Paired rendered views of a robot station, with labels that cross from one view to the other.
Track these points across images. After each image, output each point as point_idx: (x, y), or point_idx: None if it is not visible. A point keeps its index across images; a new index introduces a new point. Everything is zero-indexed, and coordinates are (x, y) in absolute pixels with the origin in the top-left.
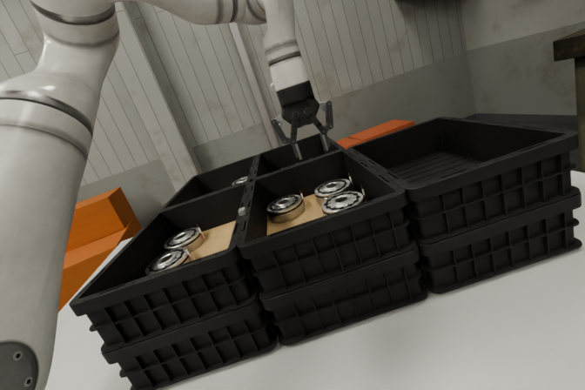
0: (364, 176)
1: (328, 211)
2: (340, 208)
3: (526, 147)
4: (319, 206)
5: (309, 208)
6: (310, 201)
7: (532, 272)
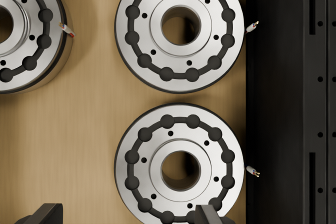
0: (284, 173)
1: (128, 208)
2: (164, 209)
3: None
4: (118, 69)
5: (85, 56)
6: (96, 3)
7: None
